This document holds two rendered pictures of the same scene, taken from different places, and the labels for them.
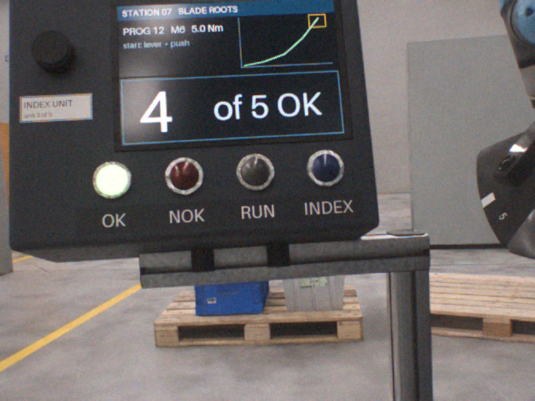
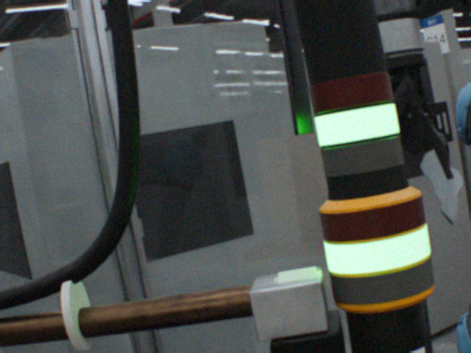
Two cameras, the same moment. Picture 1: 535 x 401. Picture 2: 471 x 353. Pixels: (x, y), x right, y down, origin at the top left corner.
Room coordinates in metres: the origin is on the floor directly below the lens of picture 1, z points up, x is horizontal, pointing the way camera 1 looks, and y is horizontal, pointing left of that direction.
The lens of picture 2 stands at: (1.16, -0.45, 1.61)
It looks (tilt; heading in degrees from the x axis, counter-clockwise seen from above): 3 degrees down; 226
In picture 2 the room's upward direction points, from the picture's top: 10 degrees counter-clockwise
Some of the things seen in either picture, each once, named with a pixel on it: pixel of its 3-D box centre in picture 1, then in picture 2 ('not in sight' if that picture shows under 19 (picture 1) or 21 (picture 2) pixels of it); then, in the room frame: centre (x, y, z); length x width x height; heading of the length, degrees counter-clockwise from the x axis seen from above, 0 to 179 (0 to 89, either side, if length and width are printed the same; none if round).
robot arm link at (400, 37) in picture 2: not in sight; (390, 43); (0.42, -0.91, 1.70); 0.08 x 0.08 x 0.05
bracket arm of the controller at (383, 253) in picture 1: (285, 258); not in sight; (0.52, -0.01, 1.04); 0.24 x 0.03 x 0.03; 94
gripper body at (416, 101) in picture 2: not in sight; (407, 106); (0.41, -0.90, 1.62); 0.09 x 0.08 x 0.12; 4
